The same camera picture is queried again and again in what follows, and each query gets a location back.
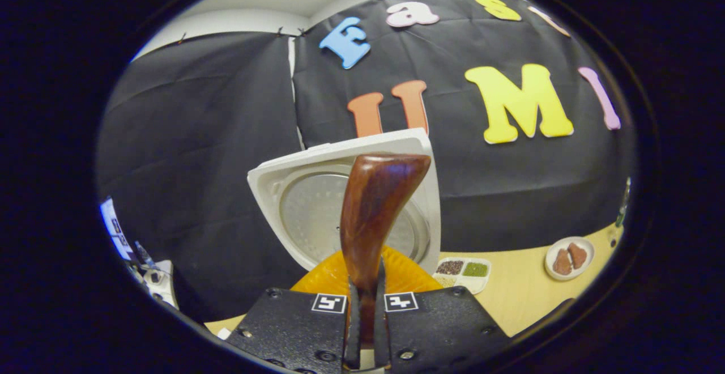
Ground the white divided grain dish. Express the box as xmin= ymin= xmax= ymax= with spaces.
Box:
xmin=433 ymin=257 xmax=492 ymax=295

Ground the brown wooden spoon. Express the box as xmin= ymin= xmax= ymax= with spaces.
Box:
xmin=339 ymin=153 xmax=432 ymax=346

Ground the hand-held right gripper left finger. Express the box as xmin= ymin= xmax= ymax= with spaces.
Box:
xmin=224 ymin=248 xmax=361 ymax=374

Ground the white device with cables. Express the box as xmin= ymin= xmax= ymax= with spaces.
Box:
xmin=100 ymin=195 xmax=179 ymax=309

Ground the clear plastic water bottle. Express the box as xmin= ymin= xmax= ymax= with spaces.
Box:
xmin=616 ymin=177 xmax=632 ymax=228

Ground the white rice cooker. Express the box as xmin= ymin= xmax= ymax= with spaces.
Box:
xmin=247 ymin=128 xmax=442 ymax=275

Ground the black backdrop cloth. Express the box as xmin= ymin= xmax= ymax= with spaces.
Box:
xmin=95 ymin=0 xmax=638 ymax=324

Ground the white round plate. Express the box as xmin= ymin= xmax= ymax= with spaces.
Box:
xmin=544 ymin=236 xmax=595 ymax=281

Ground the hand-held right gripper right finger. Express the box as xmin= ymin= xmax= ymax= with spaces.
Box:
xmin=373 ymin=246 xmax=510 ymax=374

